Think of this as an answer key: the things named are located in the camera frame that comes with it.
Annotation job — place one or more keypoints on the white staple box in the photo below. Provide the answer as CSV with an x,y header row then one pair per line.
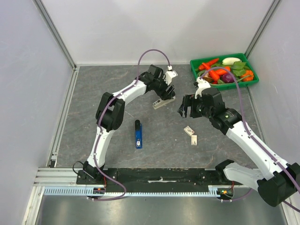
x,y
189,130
194,140

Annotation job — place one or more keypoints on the white toy radish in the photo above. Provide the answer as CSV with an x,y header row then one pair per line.
x,y
229,61

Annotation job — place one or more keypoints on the green toy leafy vegetable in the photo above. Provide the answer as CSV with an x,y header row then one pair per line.
x,y
239,68

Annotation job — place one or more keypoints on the brown toy mushroom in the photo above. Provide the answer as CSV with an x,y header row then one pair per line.
x,y
208,79

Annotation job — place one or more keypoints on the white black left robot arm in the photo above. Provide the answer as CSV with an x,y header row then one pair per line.
x,y
110,114

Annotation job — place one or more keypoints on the orange toy carrot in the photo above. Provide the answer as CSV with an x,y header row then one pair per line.
x,y
212,73
222,71
208,63

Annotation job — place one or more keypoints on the blue and black stapler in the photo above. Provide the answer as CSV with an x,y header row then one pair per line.
x,y
138,134

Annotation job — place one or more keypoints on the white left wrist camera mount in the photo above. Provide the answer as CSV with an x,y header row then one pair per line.
x,y
169,75

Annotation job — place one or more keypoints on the green toy long beans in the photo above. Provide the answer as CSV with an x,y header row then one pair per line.
x,y
220,78

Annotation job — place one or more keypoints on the green plastic basket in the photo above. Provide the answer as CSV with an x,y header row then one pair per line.
x,y
197,62

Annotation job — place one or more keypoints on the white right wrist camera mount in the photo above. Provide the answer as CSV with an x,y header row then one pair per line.
x,y
201,85

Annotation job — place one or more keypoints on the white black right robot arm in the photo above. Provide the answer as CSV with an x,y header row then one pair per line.
x,y
275,180

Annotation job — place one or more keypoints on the beige and black stapler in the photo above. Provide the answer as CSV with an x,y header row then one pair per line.
x,y
160,103

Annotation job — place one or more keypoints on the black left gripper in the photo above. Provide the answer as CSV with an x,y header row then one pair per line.
x,y
163,94

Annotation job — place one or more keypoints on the purple toy onion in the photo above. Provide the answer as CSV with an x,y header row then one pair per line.
x,y
227,78

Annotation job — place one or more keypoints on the small orange toy pumpkin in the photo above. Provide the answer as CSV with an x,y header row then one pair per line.
x,y
248,76

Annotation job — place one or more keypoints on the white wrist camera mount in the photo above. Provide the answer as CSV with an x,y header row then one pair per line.
x,y
201,85
169,75

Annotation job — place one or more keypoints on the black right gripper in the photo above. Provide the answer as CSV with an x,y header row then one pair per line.
x,y
189,101

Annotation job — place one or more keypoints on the aluminium frame rail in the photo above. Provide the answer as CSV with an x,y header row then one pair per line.
x,y
55,33

